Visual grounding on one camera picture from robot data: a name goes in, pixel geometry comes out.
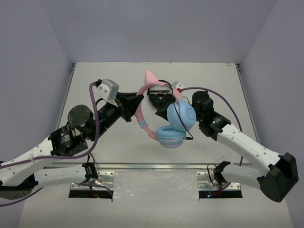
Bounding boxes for aluminium table edge rail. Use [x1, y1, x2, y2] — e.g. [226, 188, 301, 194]
[45, 162, 240, 170]

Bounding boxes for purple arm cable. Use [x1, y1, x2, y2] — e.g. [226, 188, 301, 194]
[0, 81, 102, 208]
[181, 86, 243, 166]

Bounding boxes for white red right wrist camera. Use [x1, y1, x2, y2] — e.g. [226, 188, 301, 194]
[171, 81, 185, 94]

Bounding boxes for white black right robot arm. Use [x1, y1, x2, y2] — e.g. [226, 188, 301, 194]
[149, 91, 299, 202]

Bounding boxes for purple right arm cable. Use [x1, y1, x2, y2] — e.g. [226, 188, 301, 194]
[181, 86, 243, 166]

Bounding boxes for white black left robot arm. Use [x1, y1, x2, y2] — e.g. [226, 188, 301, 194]
[0, 93, 144, 205]

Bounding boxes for black headphones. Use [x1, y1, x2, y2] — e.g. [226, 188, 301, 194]
[147, 88, 176, 110]

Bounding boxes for left metal mounting bracket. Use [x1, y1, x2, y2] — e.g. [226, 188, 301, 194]
[68, 170, 115, 200]

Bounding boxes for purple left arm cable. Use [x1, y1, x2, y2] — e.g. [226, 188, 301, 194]
[0, 81, 102, 208]

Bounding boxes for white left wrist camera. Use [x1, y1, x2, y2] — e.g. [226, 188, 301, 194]
[94, 79, 119, 104]

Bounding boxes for pink blue cat-ear headphones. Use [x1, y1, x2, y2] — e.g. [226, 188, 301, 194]
[134, 70, 196, 148]

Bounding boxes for metal mounting bracket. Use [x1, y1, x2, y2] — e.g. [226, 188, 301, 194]
[196, 171, 243, 199]
[68, 170, 115, 200]

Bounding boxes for right metal mounting bracket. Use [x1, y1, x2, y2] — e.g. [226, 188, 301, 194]
[196, 171, 243, 199]

